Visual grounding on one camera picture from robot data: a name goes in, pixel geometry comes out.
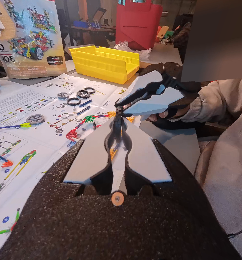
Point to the person in beige hoodie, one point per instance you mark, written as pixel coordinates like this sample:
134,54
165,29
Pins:
230,183

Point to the thick blue plastic rod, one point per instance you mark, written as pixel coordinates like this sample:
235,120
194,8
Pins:
83,110

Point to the blue rods with small connectors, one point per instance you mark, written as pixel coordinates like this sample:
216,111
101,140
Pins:
11,126

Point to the brown construction set bag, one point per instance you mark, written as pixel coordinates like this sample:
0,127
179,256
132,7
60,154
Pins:
27,48

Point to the short blue plastic rod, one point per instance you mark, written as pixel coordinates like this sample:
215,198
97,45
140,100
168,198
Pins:
85,102

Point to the person's right forearm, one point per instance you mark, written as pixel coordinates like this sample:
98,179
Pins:
214,101

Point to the person's right hand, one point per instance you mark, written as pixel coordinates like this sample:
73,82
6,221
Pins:
167,115

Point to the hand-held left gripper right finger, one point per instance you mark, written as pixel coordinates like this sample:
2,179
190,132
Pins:
151,162

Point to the colourful rod and connector model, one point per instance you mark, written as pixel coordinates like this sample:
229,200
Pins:
88,119

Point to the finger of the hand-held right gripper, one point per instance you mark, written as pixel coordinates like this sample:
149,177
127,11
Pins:
147,81
157,103

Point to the large fold-out instruction sheet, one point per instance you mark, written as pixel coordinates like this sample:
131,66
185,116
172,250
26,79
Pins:
39,150

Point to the yellow plastic parts bin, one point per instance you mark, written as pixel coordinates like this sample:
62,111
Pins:
100,67

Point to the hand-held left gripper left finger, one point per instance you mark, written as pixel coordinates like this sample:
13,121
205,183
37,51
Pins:
86,162

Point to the clear plastic bag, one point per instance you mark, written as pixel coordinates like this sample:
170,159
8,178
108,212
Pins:
129,48

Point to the grey desk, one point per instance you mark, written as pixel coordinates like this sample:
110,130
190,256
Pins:
178,142

